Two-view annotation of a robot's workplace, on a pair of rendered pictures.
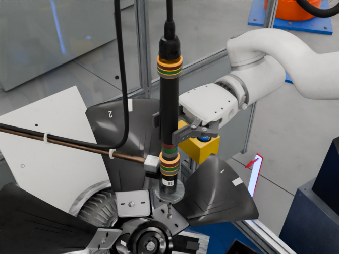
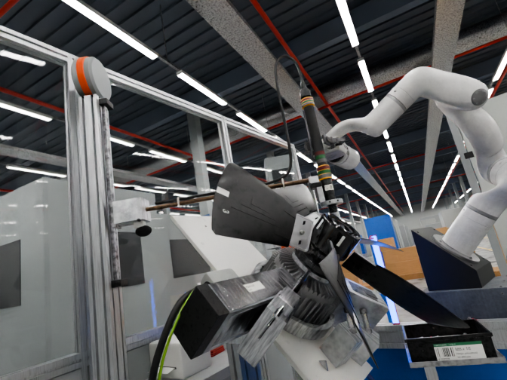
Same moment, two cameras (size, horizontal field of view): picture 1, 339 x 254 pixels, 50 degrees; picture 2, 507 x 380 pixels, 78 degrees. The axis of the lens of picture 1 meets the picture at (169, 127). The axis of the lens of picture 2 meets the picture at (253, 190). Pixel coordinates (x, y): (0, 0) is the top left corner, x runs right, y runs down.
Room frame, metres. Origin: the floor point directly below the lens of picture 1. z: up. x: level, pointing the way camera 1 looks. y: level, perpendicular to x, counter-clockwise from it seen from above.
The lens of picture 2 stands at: (-0.33, 0.50, 1.16)
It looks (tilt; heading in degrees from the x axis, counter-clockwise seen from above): 13 degrees up; 343
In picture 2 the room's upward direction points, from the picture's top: 10 degrees counter-clockwise
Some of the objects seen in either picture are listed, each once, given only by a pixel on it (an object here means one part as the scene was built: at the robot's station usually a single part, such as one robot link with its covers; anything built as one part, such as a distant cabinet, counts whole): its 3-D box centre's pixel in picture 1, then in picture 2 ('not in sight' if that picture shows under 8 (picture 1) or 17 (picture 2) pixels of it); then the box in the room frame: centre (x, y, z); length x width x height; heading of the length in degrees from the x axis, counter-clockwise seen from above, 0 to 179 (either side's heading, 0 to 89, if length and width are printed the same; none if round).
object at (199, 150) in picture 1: (195, 139); not in sight; (0.98, -0.10, 1.02); 0.16 x 0.10 x 0.11; 39
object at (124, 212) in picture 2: not in sight; (130, 212); (0.70, 0.60, 1.39); 0.10 x 0.07 x 0.08; 74
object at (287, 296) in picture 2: not in sight; (287, 301); (0.32, 0.28, 1.08); 0.07 x 0.04 x 0.06; 139
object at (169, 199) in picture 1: (165, 178); (325, 190); (0.53, 0.01, 1.35); 0.09 x 0.07 x 0.10; 74
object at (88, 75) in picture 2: not in sight; (92, 81); (0.73, 0.69, 1.88); 0.17 x 0.15 x 0.16; 129
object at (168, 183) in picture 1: (169, 128); (317, 144); (0.53, 0.00, 1.50); 0.04 x 0.04 x 0.46
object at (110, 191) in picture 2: not in sight; (112, 188); (0.72, 0.65, 1.48); 0.05 x 0.03 x 0.62; 164
